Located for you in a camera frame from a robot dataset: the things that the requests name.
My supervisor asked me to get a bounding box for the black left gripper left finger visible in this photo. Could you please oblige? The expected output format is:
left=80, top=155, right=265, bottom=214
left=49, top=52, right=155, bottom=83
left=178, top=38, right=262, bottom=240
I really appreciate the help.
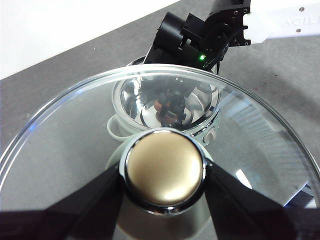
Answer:
left=0, top=163, right=126, bottom=240

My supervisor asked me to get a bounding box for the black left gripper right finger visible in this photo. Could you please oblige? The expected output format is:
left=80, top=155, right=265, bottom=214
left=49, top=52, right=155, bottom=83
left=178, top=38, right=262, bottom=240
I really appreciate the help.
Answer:
left=203, top=163, right=320, bottom=240

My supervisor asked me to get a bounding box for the glass lid with green knob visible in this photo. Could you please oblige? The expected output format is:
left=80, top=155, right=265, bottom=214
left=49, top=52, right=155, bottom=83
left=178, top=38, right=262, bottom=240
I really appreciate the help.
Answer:
left=0, top=63, right=320, bottom=240

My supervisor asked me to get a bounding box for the brown egg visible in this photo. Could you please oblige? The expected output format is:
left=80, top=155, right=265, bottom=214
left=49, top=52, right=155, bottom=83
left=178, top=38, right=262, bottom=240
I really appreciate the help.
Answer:
left=153, top=99, right=168, bottom=113

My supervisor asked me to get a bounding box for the pale green electric pot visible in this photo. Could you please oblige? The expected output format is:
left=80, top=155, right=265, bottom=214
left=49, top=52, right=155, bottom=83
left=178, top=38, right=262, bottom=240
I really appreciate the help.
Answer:
left=106, top=56, right=222, bottom=146

